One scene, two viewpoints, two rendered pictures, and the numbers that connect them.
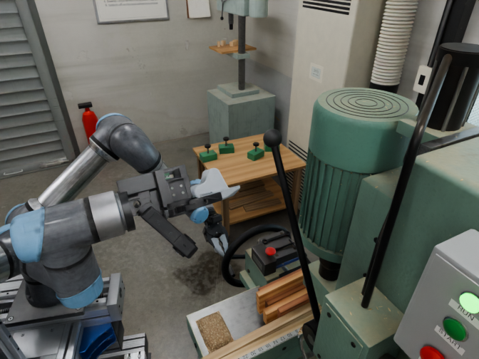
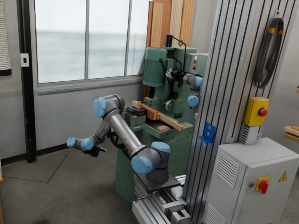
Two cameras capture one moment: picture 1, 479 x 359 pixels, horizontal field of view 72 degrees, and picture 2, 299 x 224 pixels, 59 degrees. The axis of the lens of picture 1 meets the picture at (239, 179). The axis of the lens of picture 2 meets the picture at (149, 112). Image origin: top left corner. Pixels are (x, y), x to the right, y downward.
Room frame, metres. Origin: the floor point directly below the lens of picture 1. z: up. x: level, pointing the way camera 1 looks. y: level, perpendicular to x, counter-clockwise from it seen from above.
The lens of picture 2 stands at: (1.23, 1.95, 1.79)
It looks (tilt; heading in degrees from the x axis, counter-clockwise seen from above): 21 degrees down; 253
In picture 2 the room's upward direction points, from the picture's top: 6 degrees clockwise
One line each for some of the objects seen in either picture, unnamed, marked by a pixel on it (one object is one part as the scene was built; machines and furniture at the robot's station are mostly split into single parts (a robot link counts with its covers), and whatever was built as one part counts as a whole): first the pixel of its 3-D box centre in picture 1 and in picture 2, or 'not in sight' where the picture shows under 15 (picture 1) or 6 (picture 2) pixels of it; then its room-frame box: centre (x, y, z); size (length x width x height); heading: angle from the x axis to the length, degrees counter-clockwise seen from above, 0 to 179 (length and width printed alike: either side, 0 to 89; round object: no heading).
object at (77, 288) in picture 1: (68, 269); (193, 95); (0.39, 0.30, 1.26); 0.11 x 0.08 x 0.11; 64
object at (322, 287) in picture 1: (331, 291); (152, 102); (0.53, -0.23, 1.03); 0.14 x 0.07 x 0.09; 26
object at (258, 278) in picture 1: (274, 266); (134, 118); (0.71, -0.11, 0.92); 0.15 x 0.13 x 0.09; 116
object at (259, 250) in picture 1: (274, 250); (135, 110); (0.71, -0.10, 0.99); 0.13 x 0.11 x 0.06; 116
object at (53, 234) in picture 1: (57, 231); (196, 82); (0.39, 0.28, 1.36); 0.11 x 0.08 x 0.09; 117
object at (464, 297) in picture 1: (470, 303); not in sight; (0.18, -0.20, 1.46); 0.02 x 0.01 x 0.02; 26
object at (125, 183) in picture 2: not in sight; (152, 162); (0.44, -0.27, 0.36); 0.58 x 0.45 x 0.71; 26
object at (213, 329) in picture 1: (214, 328); (163, 127); (0.51, 0.07, 0.91); 0.10 x 0.07 x 0.02; 26
